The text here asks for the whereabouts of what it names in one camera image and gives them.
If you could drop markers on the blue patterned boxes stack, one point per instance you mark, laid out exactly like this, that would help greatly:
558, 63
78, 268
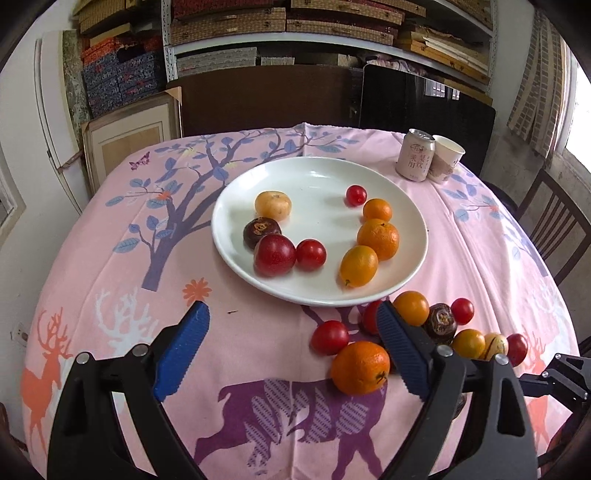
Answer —
118, 71

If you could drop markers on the pink drink can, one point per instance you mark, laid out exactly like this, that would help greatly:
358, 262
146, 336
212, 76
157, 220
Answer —
416, 155

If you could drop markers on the dark brown water chestnut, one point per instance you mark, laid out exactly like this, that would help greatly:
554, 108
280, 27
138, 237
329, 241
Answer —
255, 230

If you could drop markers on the white round plate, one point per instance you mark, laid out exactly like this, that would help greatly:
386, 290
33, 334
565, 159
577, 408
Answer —
317, 188

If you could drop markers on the oval orange kumquat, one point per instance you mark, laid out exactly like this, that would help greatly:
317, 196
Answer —
358, 267

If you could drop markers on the small red cherry tomato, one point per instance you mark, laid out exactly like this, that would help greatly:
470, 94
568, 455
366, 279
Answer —
356, 195

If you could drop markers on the wooden chair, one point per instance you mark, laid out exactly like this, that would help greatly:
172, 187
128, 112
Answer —
559, 217

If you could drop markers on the black panel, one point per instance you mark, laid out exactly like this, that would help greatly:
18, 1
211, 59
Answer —
398, 101

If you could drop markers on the orange mandarin on plate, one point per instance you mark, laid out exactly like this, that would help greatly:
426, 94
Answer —
382, 236

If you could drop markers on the pale yellow striped fruit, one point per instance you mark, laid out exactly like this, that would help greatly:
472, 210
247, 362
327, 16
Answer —
495, 343

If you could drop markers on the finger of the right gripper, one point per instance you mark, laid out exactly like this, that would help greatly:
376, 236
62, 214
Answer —
566, 379

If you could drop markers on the patterned curtain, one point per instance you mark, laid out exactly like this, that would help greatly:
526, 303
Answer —
539, 111

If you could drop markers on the large dark red plum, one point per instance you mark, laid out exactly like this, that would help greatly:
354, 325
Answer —
275, 255

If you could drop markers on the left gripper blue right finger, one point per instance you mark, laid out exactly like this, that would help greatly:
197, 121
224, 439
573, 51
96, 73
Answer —
408, 349

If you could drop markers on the large orange mandarin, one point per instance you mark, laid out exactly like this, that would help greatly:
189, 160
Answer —
360, 368

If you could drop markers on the yellow orange fruit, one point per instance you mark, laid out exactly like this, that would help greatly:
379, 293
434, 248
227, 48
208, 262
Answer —
469, 343

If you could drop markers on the pale yellow fruit on plate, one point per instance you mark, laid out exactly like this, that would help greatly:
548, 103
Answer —
273, 204

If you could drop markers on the dark brown wooden board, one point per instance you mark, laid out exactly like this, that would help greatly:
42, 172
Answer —
246, 98

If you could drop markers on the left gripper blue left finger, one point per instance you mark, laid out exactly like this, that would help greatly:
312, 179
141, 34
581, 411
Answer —
180, 350

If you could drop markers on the white door panel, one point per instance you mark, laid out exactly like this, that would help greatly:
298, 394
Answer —
62, 110

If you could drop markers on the pink deer print tablecloth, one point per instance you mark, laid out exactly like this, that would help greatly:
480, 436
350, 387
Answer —
255, 402

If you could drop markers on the small orange kumquat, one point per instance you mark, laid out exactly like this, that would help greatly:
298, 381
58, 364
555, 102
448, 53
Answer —
377, 209

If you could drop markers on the framed picture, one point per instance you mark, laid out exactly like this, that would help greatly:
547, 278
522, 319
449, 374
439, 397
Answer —
111, 138

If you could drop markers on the white paper cup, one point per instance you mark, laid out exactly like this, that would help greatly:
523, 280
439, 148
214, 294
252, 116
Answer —
447, 155

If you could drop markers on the metal storage shelf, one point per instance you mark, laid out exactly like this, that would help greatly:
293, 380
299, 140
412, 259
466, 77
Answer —
295, 31

